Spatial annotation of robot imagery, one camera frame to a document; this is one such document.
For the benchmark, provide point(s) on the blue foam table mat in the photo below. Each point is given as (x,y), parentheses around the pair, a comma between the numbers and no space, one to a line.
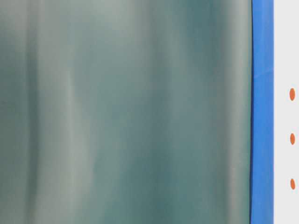
(262,121)

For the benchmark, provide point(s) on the white base board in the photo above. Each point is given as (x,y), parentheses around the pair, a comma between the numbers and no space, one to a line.
(286,111)

